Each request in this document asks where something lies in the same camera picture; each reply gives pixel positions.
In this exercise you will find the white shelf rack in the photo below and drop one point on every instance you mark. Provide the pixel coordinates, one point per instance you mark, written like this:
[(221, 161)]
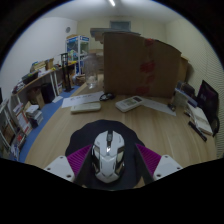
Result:
[(10, 130)]

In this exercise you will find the open white book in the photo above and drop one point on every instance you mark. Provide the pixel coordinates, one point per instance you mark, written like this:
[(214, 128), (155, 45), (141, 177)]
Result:
[(201, 118)]

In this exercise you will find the small black clip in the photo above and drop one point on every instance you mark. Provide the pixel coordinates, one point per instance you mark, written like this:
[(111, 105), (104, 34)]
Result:
[(171, 107)]

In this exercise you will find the stack of books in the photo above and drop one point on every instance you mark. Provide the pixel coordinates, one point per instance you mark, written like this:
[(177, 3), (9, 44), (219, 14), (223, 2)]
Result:
[(34, 115)]

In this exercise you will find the grey paper stack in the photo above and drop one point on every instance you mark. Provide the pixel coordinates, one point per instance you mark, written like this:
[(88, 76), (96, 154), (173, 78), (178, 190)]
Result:
[(100, 32)]

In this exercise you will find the ceiling tube light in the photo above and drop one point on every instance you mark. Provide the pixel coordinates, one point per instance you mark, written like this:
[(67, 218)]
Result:
[(111, 2)]

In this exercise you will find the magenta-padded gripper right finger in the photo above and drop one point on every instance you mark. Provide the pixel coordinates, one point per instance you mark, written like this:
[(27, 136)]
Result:
[(165, 166)]

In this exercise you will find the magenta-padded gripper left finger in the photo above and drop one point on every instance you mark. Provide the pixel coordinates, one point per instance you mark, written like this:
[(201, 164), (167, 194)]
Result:
[(60, 166)]

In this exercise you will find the blue and white display cabinet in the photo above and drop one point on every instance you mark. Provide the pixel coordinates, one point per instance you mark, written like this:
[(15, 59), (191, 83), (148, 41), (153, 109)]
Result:
[(76, 50)]

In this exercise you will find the round wall clock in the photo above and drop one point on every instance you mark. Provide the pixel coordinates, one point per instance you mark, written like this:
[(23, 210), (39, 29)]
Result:
[(68, 29)]

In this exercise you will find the grey door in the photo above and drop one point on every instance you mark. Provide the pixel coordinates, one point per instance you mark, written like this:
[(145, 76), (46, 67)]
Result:
[(120, 25)]

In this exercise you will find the black floor stand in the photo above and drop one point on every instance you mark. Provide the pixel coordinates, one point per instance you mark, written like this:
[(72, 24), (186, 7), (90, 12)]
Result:
[(66, 71)]

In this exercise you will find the black round mouse pad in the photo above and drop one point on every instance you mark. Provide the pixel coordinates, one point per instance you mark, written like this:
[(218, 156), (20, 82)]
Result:
[(83, 135)]

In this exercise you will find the black marker pen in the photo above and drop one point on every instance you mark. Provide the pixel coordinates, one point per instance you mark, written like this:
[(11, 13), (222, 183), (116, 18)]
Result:
[(197, 131)]

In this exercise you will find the tall open cardboard box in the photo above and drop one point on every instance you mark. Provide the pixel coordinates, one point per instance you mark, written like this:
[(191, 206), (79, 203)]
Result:
[(184, 68)]

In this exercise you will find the white paper sheet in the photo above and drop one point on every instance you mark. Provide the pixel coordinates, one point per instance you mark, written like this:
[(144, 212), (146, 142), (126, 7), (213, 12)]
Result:
[(80, 99), (160, 107)]

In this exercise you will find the black office chair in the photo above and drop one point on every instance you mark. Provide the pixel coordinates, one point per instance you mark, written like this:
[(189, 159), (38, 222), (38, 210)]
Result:
[(209, 100)]

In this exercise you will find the flat white remote control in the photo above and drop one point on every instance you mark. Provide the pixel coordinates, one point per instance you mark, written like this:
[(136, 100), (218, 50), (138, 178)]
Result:
[(86, 107)]

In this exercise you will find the clear plastic jar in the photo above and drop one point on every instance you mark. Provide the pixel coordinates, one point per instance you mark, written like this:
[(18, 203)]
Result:
[(91, 73)]

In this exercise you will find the large brown cardboard box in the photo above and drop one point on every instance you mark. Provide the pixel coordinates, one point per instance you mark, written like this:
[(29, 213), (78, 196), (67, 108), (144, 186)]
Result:
[(123, 66)]

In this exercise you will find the white and black computer mouse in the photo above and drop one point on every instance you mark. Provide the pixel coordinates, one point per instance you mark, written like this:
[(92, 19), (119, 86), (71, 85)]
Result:
[(108, 160)]

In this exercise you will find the blue book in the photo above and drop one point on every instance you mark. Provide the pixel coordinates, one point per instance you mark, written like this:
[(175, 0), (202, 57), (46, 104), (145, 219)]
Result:
[(185, 96)]

